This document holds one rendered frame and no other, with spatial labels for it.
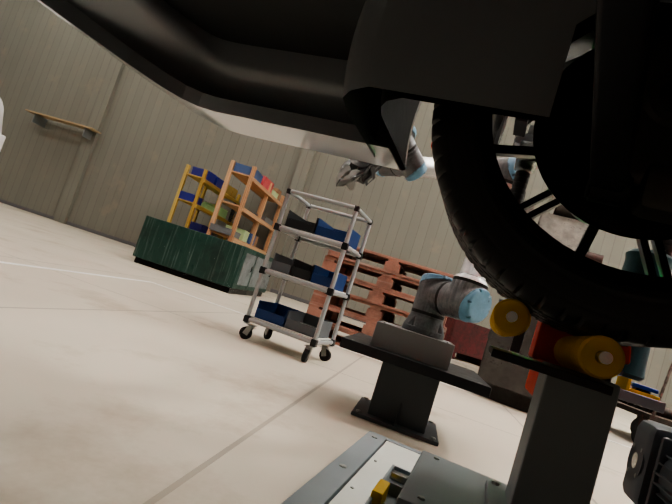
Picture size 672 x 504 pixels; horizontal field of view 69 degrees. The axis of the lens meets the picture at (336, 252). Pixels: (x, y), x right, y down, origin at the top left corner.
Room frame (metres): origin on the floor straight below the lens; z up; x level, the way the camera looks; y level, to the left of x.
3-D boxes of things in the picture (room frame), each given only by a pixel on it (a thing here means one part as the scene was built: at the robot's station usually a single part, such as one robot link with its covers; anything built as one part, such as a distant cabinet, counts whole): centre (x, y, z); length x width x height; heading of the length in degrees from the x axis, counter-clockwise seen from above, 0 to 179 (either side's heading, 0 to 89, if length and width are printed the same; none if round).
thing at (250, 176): (9.70, 1.86, 1.09); 2.41 x 0.64 x 2.18; 169
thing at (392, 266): (4.86, -0.61, 0.46); 1.30 x 0.89 x 0.92; 74
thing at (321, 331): (3.21, 0.12, 0.50); 0.54 x 0.42 x 1.00; 71
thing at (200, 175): (10.05, 2.79, 0.97); 2.10 x 0.57 x 1.94; 169
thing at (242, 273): (7.38, 1.76, 0.33); 1.66 x 1.51 x 0.66; 171
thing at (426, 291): (2.20, -0.48, 0.59); 0.17 x 0.15 x 0.18; 35
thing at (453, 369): (2.21, -0.48, 0.15); 0.60 x 0.60 x 0.30; 79
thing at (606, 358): (0.77, -0.42, 0.49); 0.29 x 0.06 x 0.06; 161
